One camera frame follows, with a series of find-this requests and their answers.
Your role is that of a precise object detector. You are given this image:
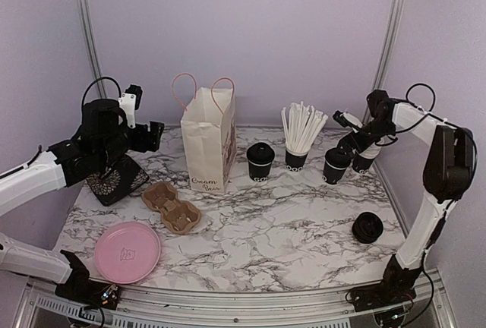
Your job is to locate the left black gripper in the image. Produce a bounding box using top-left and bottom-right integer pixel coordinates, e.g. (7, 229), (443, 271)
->
(98, 121), (164, 166)

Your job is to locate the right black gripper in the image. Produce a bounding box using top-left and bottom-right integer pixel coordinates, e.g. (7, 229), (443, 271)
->
(333, 118), (396, 159)

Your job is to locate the black plastic cup lid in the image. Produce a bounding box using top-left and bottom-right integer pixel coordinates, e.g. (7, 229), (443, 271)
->
(247, 142), (275, 166)
(325, 147), (352, 169)

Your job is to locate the stack of paper coffee cups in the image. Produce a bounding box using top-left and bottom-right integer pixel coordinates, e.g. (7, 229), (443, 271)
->
(352, 143), (381, 173)

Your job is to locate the white paper takeout bag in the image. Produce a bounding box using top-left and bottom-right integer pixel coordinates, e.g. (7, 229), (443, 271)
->
(172, 73), (236, 194)

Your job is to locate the stack of black cup lids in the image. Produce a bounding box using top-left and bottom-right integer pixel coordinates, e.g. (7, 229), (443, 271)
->
(352, 212), (384, 244)

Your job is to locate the single black paper coffee cup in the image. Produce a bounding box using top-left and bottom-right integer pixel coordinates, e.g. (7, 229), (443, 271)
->
(248, 162), (272, 182)

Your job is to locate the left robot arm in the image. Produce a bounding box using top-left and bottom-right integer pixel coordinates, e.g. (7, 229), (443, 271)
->
(1, 84), (165, 301)

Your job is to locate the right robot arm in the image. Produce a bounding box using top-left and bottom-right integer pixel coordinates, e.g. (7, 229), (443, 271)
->
(333, 90), (478, 304)

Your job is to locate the bundle of white paper straws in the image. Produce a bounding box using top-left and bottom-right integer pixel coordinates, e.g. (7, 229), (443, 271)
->
(281, 102), (328, 156)

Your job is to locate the black floral patterned tray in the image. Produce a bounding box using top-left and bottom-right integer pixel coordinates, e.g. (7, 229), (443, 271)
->
(87, 155), (150, 207)

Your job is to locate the brown cardboard cup carrier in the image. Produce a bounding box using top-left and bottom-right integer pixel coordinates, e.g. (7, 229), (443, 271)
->
(142, 181), (202, 235)

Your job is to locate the pink round plate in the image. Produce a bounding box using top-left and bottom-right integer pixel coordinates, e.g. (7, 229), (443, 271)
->
(94, 222), (161, 285)

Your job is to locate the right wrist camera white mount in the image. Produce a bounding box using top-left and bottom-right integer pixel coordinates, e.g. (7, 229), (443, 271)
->
(333, 110), (363, 132)

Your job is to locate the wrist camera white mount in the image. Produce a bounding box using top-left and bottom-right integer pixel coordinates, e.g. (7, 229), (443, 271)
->
(118, 84), (143, 129)
(333, 110), (363, 132)

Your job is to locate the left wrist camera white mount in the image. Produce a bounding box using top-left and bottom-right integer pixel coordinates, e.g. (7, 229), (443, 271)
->
(118, 84), (143, 129)

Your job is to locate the left aluminium frame post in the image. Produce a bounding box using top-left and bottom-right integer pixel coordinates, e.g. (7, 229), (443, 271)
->
(76, 0), (102, 79)

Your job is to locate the aluminium frame post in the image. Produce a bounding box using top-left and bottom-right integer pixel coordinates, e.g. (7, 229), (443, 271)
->
(76, 0), (102, 79)
(370, 0), (405, 92)

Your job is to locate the right aluminium frame post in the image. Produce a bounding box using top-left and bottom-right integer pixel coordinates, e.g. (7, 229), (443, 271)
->
(370, 0), (405, 92)

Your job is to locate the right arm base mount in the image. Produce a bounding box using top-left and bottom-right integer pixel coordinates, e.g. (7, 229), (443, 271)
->
(346, 258), (421, 312)

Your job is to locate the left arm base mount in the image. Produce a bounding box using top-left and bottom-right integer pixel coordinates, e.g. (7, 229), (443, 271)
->
(55, 250), (120, 310)

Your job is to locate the front aluminium frame rail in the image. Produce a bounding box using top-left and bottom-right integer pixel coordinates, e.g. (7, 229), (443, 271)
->
(10, 270), (457, 327)

